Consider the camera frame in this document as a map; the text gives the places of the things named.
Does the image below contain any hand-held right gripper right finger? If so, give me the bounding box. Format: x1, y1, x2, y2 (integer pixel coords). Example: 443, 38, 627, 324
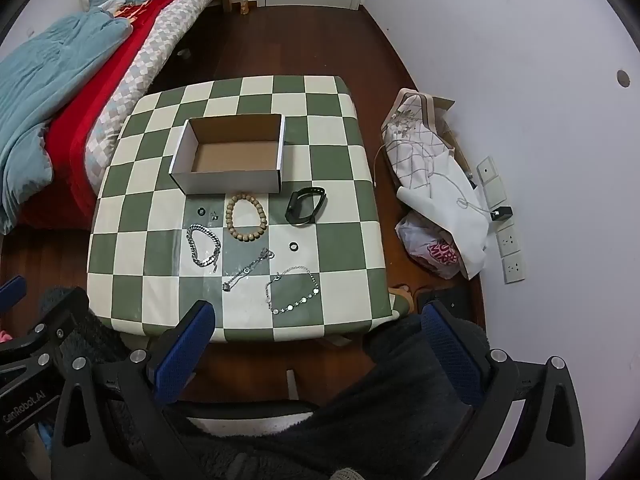
420, 300, 587, 480

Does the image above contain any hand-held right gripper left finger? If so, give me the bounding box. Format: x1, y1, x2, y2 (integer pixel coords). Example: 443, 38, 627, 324
50, 300, 217, 480

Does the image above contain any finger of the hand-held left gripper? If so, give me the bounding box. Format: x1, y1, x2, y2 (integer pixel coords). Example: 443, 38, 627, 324
0, 275, 28, 318
27, 287, 92, 361

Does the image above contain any thin silver chain bracelet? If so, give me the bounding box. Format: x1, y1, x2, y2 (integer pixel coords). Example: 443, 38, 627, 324
222, 248, 276, 293

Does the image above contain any chunky silver chain bracelet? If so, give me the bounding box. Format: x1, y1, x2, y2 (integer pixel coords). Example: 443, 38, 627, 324
186, 224, 222, 275

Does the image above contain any silver disc bracelet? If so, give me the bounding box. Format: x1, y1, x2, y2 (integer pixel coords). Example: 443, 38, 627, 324
264, 266, 321, 315

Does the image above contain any wooden bead bracelet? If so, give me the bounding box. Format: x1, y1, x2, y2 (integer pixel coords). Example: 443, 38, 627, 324
226, 193, 268, 241

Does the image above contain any black fitness band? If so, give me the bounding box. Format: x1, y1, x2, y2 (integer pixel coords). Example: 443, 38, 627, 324
285, 186, 328, 227

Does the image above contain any brown slipper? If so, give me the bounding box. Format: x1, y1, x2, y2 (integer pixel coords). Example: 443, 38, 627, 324
387, 285, 417, 317

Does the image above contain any person's dark fuzzy clothing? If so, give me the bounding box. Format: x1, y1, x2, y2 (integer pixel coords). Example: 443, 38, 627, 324
37, 285, 506, 480

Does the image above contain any white plastic bag red print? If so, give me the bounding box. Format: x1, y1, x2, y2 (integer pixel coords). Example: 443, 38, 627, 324
395, 210, 463, 281

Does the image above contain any bed with checkered blanket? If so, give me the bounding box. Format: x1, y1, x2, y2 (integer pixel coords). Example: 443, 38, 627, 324
20, 0, 223, 228

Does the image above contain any green white checkered tablecloth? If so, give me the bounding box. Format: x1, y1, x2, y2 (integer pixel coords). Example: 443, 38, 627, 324
86, 75, 401, 345

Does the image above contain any bed with blankets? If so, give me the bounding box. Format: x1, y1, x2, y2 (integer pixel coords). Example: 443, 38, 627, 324
0, 0, 241, 235

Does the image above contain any cardboard box with bag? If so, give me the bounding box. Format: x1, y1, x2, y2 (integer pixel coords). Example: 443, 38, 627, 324
381, 88, 491, 281

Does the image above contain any flat cardboard piece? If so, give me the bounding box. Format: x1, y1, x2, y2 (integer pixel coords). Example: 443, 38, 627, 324
431, 96, 472, 173

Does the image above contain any checkered quilt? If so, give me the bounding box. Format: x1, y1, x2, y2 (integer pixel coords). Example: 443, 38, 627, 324
82, 0, 235, 196

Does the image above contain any white wall socket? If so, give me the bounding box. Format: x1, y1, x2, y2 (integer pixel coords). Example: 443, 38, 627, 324
502, 255, 527, 284
495, 225, 521, 259

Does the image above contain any white wall switch plate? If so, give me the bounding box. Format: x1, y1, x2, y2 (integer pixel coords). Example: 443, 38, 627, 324
476, 156, 500, 186
484, 182, 508, 211

